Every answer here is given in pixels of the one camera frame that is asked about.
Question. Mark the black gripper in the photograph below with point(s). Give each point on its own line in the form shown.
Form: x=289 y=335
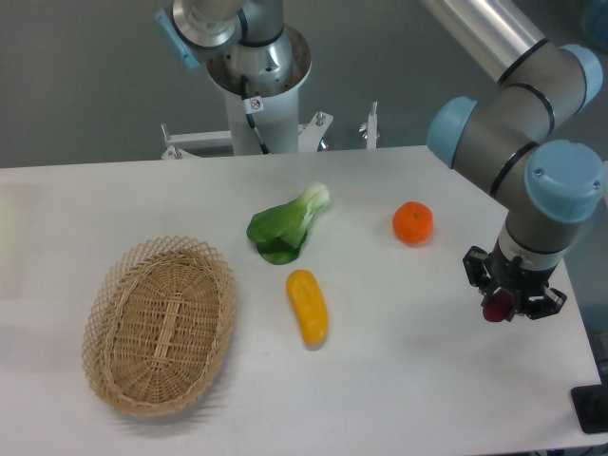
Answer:
x=532 y=295

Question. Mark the purple sweet potato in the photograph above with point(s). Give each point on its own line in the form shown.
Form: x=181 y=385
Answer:
x=497 y=307

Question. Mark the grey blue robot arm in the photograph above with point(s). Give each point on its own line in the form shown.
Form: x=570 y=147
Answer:
x=549 y=188

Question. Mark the woven wicker basket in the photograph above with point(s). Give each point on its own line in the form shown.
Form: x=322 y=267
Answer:
x=160 y=327

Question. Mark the orange mandarin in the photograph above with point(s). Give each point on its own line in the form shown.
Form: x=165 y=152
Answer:
x=413 y=222

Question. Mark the black device at table edge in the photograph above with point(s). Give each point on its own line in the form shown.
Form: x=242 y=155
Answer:
x=590 y=403

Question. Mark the yellow squash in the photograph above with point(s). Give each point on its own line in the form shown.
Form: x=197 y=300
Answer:
x=309 y=307

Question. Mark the green bok choy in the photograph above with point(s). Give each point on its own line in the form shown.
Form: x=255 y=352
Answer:
x=279 y=232

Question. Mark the white clamp bracket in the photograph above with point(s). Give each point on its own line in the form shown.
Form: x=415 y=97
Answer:
x=368 y=131

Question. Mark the white metal base frame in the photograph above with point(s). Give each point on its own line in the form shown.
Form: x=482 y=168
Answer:
x=220 y=143

